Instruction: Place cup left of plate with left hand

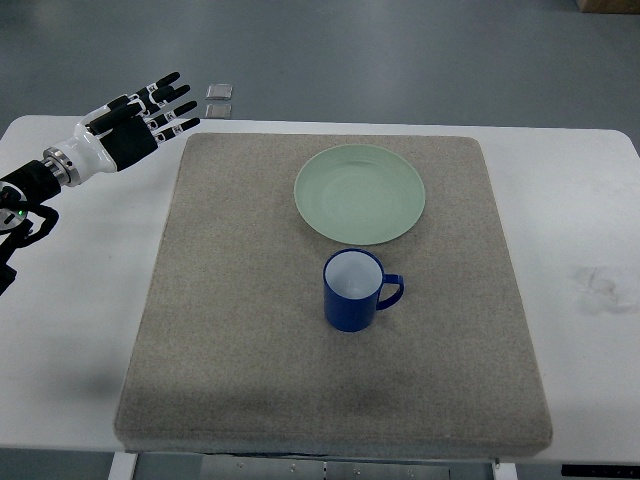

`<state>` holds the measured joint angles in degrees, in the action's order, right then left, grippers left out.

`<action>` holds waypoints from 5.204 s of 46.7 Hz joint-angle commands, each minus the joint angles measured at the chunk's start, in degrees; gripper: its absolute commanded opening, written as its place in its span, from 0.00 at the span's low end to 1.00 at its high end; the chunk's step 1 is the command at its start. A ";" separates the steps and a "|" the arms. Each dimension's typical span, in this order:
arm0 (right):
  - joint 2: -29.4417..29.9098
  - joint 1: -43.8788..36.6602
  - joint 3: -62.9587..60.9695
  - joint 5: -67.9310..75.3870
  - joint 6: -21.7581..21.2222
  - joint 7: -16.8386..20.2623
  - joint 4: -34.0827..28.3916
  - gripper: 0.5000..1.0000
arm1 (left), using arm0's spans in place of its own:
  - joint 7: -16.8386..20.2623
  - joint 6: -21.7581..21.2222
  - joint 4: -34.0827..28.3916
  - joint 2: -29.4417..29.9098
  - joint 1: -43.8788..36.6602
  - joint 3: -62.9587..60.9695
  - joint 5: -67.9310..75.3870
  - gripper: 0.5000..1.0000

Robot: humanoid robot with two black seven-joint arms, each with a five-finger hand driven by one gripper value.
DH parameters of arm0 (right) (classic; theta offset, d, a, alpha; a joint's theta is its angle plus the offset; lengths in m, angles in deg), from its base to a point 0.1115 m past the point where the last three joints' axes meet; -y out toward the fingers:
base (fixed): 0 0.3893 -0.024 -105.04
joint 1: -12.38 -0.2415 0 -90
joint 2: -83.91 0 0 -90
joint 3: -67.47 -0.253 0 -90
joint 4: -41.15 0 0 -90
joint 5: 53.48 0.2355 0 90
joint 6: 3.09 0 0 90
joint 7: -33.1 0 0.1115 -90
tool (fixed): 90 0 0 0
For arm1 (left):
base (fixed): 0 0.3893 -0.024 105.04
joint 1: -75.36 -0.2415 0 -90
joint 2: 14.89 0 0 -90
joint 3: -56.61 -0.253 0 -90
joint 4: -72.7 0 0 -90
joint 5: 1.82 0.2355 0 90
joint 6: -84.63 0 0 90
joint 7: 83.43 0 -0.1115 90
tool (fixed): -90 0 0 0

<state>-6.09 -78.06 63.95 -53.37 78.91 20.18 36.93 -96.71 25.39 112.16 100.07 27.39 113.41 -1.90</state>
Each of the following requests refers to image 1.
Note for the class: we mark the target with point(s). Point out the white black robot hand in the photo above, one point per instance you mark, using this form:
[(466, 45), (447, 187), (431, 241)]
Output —
[(122, 132)]

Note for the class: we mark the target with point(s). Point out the blue mug white inside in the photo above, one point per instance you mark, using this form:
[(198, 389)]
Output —
[(356, 287)]

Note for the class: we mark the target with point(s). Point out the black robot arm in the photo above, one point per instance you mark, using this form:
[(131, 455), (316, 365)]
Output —
[(25, 219)]

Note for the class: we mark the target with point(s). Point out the lower floor socket plate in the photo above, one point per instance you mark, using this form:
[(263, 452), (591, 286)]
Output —
[(218, 111)]

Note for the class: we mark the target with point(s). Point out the light green plate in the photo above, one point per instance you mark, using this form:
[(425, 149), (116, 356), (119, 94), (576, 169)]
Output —
[(359, 194)]

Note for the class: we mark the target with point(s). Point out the beige fabric mat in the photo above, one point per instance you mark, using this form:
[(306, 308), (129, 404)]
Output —
[(234, 354)]

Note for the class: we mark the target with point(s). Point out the cardboard box corner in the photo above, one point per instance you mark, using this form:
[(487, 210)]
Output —
[(609, 6)]

